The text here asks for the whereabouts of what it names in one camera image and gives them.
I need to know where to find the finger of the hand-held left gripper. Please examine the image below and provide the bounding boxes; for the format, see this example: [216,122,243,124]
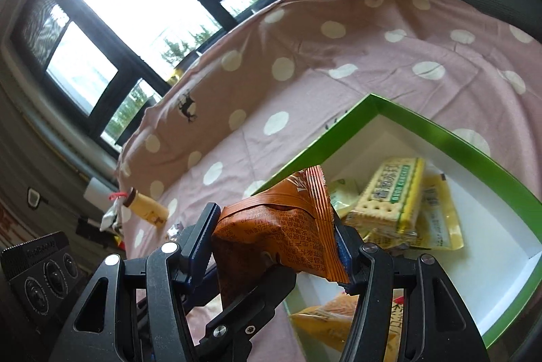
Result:
[195,271,297,362]

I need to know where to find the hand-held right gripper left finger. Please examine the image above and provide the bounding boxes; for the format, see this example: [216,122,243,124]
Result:
[59,202,222,362]

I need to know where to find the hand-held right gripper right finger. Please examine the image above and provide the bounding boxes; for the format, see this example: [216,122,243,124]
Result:
[332,218,489,362]

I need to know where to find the green yellow corn snack packet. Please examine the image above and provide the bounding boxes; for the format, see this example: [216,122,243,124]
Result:
[328,178,360,219]

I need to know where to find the green soda cracker packet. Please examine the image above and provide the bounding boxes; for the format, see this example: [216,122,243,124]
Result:
[343,156,426,238]

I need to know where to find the yellow rice cracker packet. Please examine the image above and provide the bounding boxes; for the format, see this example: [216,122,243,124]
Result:
[288,294,403,362]

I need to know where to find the white red snack packet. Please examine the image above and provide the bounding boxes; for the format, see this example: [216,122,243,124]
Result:
[387,290,407,346]

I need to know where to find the orange panda snack bag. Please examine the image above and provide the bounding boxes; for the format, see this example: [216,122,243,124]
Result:
[210,165,353,305]

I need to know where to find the yellow cheese cracker packet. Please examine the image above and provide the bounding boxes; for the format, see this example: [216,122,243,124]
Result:
[417,171,466,252]

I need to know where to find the green cardboard box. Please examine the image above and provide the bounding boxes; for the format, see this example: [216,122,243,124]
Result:
[243,93,542,362]

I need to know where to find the silver yellow nut packet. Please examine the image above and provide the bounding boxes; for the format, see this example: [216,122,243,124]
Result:
[166,221,187,242]

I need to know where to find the yellow bear print bottle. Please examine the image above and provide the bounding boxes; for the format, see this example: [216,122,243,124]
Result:
[111,186,170,229]

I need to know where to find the black upright vacuum cleaner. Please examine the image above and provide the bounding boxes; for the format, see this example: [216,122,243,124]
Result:
[25,186,123,248]

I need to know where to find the white crumpled cloth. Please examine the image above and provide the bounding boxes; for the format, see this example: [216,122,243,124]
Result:
[101,201,123,233]

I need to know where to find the white cylinder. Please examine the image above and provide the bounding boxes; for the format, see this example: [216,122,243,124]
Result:
[84,177,117,214]

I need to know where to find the pink dotted bed sheet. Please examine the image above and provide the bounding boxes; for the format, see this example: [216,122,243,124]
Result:
[114,0,542,329]

